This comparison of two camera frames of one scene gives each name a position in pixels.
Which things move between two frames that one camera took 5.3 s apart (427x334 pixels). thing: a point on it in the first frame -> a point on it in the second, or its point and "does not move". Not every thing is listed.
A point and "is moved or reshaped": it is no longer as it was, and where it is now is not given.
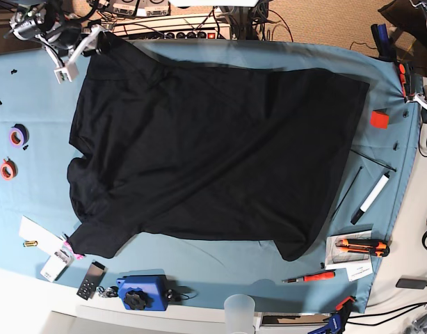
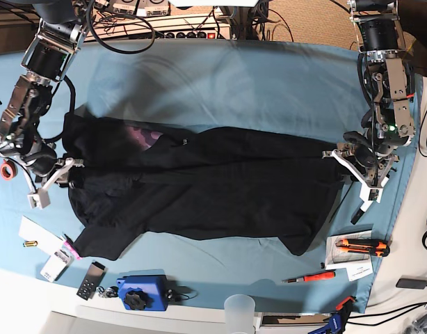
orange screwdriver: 311,277 does not move
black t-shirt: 171,152 is moved or reshaped
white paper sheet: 46,240 does not move
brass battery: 30,243 does not move
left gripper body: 65,42 -> 65,165
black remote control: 93,280 does not move
